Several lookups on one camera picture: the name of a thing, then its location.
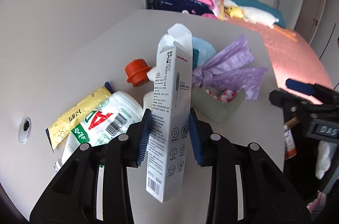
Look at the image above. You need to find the purple plastic bag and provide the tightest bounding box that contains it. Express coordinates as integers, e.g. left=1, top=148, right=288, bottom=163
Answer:
left=192, top=35, right=268, bottom=100

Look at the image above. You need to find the black lined trash bin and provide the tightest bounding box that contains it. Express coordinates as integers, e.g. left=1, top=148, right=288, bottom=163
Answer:
left=283, top=118, right=338, bottom=223

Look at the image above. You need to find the yellow duck plush toy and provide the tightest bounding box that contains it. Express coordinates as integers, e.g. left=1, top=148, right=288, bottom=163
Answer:
left=226, top=6, right=244, bottom=19

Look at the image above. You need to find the white gloved hand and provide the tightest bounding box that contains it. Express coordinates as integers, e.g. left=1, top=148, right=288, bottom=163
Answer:
left=315, top=141, right=337, bottom=180

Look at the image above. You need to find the black handheld camera device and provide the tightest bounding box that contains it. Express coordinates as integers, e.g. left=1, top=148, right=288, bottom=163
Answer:
left=320, top=89, right=338, bottom=193

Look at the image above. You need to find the orange bottle cap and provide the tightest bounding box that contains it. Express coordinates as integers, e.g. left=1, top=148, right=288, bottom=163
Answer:
left=125, top=59, right=151, bottom=87

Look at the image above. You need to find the white orange medicine box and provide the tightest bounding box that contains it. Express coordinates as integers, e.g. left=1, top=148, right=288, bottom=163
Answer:
left=284, top=124, right=296, bottom=160

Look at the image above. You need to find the navy blue printed garment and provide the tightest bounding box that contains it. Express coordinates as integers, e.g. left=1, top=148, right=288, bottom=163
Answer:
left=158, top=0, right=214, bottom=16

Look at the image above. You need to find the white goose plush toy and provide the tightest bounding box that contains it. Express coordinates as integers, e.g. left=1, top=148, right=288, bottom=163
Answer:
left=223, top=0, right=298, bottom=42

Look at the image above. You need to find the pink bed sheet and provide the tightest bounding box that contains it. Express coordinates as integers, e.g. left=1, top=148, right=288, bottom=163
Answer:
left=225, top=18, right=333, bottom=104

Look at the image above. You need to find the round metal desk grommet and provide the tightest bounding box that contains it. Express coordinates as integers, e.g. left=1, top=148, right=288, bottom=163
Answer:
left=18, top=117, right=32, bottom=144

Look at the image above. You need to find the teal pillow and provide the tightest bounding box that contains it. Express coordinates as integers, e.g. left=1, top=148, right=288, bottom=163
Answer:
left=231, top=0, right=286, bottom=28

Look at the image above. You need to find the long white printed box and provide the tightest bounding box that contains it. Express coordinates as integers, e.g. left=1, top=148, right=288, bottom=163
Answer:
left=146, top=23, right=193, bottom=203

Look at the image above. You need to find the white AD milk bottle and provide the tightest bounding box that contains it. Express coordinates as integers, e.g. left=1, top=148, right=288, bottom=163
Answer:
left=55, top=91, right=144, bottom=171

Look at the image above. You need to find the light blue plastic package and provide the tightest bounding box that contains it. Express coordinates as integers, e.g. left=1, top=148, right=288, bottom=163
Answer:
left=192, top=36, right=217, bottom=69

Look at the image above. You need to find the yellow snack wrapper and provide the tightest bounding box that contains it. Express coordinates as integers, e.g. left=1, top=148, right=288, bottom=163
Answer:
left=45, top=82, right=114, bottom=151

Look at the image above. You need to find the black wall socket panel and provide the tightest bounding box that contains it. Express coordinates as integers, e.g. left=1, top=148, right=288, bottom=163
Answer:
left=145, top=0, right=162, bottom=10

